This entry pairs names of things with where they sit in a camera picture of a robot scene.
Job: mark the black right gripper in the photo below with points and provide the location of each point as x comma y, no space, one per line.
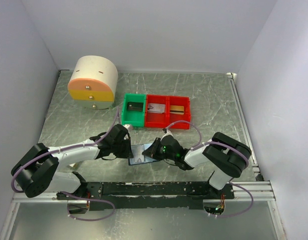
152,151

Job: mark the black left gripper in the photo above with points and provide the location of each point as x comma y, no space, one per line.
128,153

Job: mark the blue leather card holder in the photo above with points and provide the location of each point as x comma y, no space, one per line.
147,159

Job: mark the dark card with chip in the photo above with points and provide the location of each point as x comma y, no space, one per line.
135,106

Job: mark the grey magnetic stripe card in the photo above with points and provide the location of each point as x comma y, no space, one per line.
156,108

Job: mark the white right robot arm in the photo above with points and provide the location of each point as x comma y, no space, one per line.
230,156

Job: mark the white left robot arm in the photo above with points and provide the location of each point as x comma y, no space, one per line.
40,169

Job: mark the pale printed card in holder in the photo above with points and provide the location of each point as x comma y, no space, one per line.
137,158

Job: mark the gold card in red bin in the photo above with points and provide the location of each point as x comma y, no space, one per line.
177,109

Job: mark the green plastic bin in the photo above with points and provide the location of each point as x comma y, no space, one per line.
136,119

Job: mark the red plastic double bin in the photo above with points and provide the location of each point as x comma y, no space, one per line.
156,120

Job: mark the cream round drawer cabinet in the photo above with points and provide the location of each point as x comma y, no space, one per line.
93,82

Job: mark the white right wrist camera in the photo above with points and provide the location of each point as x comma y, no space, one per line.
167,132

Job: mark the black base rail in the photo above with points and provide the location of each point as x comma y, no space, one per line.
170,194

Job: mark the aluminium frame rail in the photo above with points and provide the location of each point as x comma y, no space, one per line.
260,190

